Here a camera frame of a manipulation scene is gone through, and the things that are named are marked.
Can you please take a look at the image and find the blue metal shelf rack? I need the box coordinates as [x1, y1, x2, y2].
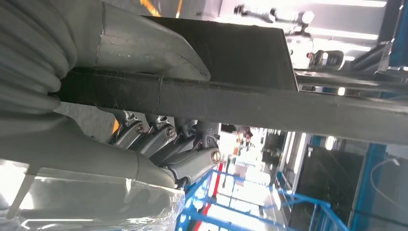
[174, 169, 350, 231]
[349, 0, 408, 231]

